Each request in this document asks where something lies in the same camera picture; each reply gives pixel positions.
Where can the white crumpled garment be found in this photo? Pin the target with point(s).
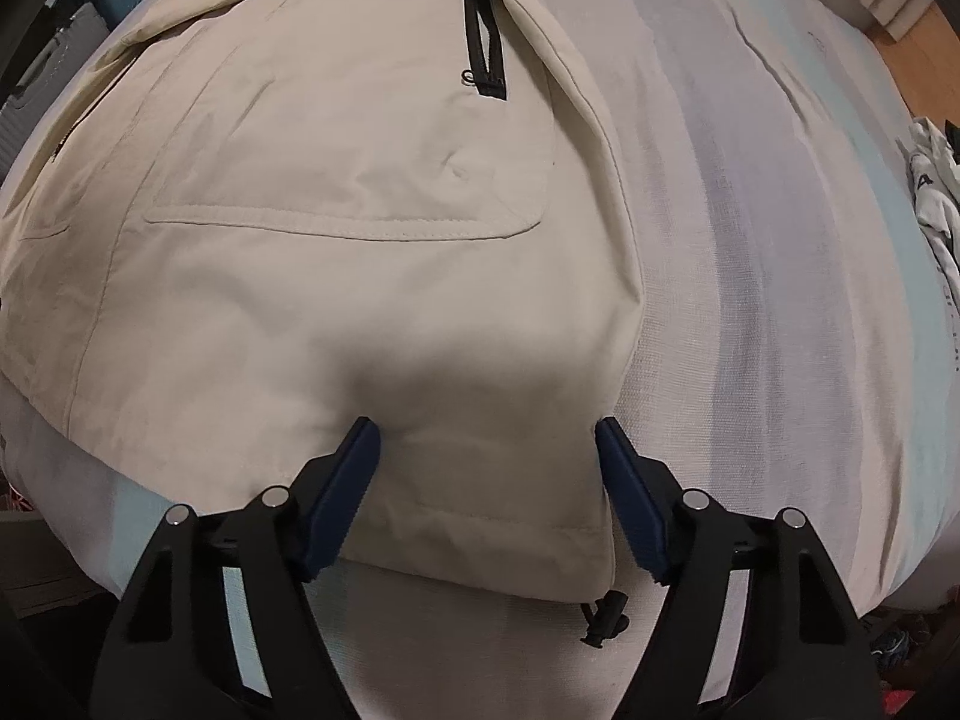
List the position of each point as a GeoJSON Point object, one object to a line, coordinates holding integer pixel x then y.
{"type": "Point", "coordinates": [937, 195]}

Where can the bed with striped sheet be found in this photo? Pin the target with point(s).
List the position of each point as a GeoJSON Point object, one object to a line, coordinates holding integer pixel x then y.
{"type": "Point", "coordinates": [750, 315]}

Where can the grey hard suitcase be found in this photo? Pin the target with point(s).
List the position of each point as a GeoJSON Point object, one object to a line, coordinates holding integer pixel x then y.
{"type": "Point", "coordinates": [45, 82]}

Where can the beige and black hooded jacket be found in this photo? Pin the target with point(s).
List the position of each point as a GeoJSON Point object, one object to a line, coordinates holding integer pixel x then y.
{"type": "Point", "coordinates": [337, 277]}

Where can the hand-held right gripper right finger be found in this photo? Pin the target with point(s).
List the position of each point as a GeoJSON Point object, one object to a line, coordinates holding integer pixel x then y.
{"type": "Point", "coordinates": [634, 502]}

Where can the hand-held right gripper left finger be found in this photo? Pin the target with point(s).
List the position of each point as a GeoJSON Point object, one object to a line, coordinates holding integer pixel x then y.
{"type": "Point", "coordinates": [341, 495]}

